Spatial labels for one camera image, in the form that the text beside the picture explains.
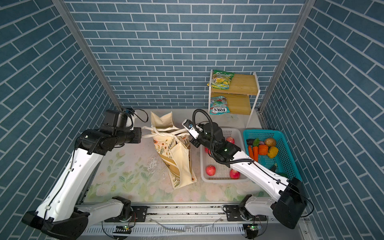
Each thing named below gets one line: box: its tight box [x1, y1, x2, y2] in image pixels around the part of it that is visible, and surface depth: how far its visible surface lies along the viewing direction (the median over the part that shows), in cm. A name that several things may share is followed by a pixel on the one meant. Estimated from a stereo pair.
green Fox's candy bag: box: [210, 96, 231, 115], surface depth 101 cm
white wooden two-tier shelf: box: [208, 72, 261, 129], surface depth 91 cm
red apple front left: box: [205, 165, 217, 176], surface depth 85 cm
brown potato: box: [265, 137, 277, 147], surface depth 96 cm
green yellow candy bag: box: [207, 70, 235, 90], surface depth 90 cm
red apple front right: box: [229, 169, 241, 180], surface depth 84 cm
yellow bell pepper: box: [267, 146, 279, 159], surface depth 95 cm
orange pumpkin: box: [258, 144, 269, 156], surface depth 95 cm
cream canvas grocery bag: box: [141, 111, 198, 190], surface depth 77 cm
